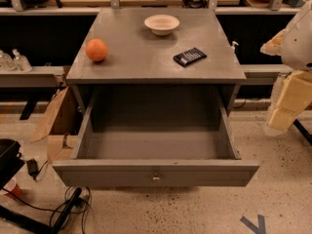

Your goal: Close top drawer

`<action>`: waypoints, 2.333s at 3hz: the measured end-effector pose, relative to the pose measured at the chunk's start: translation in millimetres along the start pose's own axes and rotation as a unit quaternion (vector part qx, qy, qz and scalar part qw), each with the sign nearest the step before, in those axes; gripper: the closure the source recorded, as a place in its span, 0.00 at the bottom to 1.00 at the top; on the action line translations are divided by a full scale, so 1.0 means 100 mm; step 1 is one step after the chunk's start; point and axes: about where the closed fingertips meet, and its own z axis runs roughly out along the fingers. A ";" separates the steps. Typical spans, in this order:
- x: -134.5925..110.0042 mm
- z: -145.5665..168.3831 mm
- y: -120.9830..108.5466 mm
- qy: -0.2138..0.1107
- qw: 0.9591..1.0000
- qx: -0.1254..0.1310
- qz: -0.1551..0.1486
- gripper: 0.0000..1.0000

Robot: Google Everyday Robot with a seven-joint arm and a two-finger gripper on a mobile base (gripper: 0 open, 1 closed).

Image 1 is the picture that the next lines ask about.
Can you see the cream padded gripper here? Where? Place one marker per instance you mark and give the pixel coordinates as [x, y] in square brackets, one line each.
[298, 46]

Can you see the grey top drawer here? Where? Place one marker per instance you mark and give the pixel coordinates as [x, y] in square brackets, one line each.
[131, 133]

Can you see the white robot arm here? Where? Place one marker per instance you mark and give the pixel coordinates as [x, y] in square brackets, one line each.
[294, 43]

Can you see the small white pump bottle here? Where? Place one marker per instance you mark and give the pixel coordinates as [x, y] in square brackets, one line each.
[235, 47]

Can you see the white ceramic bowl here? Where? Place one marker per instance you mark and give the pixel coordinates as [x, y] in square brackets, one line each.
[161, 25]

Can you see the grey wooden cabinet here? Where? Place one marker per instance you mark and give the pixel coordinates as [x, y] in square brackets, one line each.
[136, 55]

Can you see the orange fruit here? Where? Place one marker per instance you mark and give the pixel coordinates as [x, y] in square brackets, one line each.
[96, 50]

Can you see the brown cardboard box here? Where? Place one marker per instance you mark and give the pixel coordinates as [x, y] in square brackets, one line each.
[59, 126]

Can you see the black power adapter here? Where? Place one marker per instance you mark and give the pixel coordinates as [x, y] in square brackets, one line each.
[32, 168]

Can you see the clear sanitizer bottle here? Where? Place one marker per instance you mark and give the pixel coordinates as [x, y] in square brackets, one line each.
[6, 62]
[21, 62]

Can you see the black equipment stand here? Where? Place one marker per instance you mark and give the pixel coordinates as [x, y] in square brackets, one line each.
[10, 164]

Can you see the red plastic cup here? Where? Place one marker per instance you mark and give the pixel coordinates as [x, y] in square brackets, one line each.
[11, 189]

